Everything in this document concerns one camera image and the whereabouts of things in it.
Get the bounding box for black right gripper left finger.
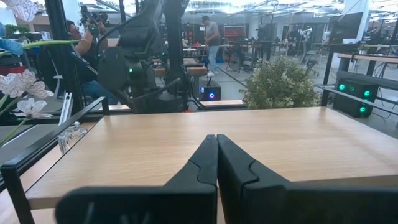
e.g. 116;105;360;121
55;134;219;224

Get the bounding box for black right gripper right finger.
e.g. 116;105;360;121
217;134;398;224

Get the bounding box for ribbed clear glass vase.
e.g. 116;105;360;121
57;121;88;156

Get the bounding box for black computer with blue light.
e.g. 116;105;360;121
200;81;222;102

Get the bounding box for potted green plant white blossoms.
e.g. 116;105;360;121
239;55;322;110

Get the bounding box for black computer with green lights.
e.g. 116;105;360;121
332;77;380;118

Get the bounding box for person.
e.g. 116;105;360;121
201;15;222;77
67;20;121;105

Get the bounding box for silver aluminium profile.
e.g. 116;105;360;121
58;92;74;126

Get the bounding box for white artificial orchid spray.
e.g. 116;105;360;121
0;0;55;147

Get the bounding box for wooden shelf with black frame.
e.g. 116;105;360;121
0;96;398;224

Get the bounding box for black rig frame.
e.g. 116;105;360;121
45;0;191;110

